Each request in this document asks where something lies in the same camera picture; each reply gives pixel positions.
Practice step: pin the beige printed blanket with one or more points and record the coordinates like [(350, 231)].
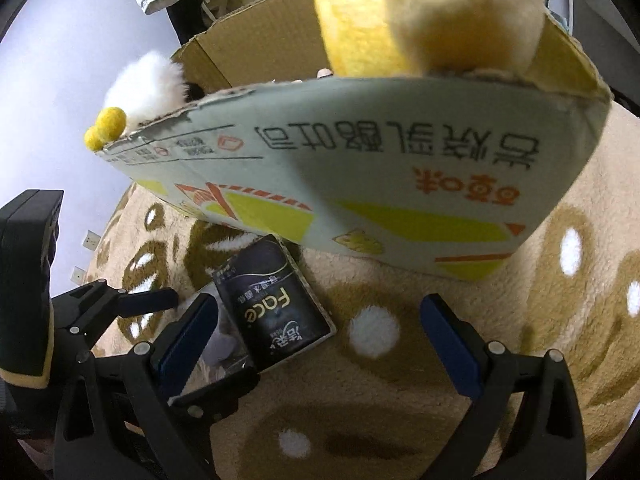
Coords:
[(400, 410)]

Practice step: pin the white wall outlet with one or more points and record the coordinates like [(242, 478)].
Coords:
[(79, 275), (91, 240)]

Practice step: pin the dark hanging coat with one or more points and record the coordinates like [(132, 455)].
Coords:
[(187, 22)]

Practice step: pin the black tissue pack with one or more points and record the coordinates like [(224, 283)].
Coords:
[(270, 300)]

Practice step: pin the printed cardboard box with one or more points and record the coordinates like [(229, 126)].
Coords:
[(350, 185)]

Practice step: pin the clear plastic packet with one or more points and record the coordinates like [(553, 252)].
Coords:
[(225, 352)]

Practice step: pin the white plush toy yellow feet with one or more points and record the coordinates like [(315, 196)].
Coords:
[(145, 85)]

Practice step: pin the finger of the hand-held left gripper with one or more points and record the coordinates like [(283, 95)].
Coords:
[(220, 395), (145, 302)]

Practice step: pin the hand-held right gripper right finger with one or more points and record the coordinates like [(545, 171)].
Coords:
[(452, 347)]

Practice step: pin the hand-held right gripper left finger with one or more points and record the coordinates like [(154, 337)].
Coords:
[(185, 345)]

